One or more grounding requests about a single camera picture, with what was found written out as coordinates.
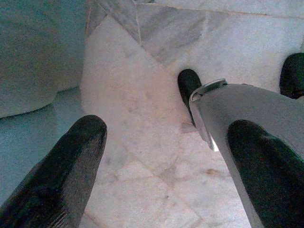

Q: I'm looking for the grey-green leather sofa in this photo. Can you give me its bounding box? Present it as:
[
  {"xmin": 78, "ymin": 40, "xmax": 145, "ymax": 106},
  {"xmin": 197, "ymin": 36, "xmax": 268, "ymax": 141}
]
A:
[{"xmin": 0, "ymin": 0, "xmax": 95, "ymax": 206}]

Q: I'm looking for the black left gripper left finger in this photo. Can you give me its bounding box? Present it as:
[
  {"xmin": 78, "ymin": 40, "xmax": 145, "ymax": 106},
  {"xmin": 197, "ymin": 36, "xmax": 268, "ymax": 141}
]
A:
[{"xmin": 0, "ymin": 114, "xmax": 108, "ymax": 228}]

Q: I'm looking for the black robot right foot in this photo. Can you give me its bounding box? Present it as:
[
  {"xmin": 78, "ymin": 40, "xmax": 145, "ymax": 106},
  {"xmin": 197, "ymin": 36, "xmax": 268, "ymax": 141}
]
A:
[{"xmin": 279, "ymin": 52, "xmax": 304, "ymax": 100}]

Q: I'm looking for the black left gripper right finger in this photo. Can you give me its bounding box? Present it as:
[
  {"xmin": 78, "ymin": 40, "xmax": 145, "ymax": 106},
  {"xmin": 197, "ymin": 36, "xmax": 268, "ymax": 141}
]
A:
[{"xmin": 227, "ymin": 119, "xmax": 304, "ymax": 228}]

